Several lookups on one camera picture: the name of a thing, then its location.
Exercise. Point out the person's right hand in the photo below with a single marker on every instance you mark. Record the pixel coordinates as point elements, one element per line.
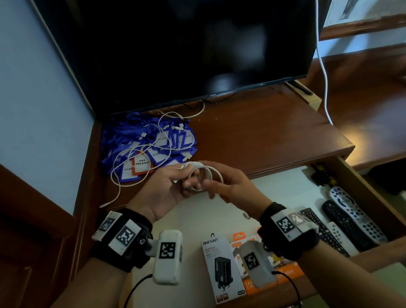
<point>238,191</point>

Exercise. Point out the person's left hand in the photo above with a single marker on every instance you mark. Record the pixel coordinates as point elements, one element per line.
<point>160,191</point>

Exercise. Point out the wooden drawer with white bottom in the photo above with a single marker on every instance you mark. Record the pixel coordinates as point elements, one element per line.
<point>195,223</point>

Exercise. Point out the pile of blue ID lanyards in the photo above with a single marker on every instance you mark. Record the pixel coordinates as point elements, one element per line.
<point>123,130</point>

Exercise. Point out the black plug adapter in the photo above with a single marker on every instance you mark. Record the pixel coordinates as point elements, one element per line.
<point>318,179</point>

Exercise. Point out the white charger box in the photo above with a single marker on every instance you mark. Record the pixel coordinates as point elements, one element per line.
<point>220,271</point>

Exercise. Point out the small yellow flashlight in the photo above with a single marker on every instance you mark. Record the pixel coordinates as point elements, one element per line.
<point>330,180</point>

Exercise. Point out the slim black remote control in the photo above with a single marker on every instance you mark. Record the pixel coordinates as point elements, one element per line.
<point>323,230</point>

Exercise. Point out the orange charger box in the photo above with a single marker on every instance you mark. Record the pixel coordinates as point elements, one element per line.
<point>246,286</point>
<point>291,270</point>

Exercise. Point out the wide black remote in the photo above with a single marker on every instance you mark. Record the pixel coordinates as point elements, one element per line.
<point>347,224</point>

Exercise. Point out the small white remote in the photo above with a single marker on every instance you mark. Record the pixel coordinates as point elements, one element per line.
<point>343,239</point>

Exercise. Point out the large white remote control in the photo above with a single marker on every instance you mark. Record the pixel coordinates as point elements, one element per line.
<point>361,216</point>

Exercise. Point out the person's left forearm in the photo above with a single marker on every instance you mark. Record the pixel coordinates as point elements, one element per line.
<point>78,305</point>

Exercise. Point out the person's right forearm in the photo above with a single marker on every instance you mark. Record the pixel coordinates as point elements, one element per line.
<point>349,284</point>

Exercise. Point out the black left wristband with markers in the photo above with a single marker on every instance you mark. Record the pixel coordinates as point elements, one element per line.
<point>122,240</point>

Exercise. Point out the black wristband with markers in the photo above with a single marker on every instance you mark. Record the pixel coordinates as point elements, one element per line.
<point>288,233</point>
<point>122,240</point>

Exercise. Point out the black right wristband with markers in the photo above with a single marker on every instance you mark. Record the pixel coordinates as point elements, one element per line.
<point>288,233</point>

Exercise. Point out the black television stand leg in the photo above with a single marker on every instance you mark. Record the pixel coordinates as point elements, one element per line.
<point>301,88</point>

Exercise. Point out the black television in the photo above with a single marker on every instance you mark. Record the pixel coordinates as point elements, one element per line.
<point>196,35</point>

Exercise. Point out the brown wooden side cabinet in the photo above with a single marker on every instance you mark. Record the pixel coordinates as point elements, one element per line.
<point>380,119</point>

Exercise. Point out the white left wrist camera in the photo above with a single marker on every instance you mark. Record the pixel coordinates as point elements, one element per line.
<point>167,258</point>

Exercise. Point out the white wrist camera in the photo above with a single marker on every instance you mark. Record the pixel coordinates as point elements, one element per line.
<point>257,264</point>
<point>167,258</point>

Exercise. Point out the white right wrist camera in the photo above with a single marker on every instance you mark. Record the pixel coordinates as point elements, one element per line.
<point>257,264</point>

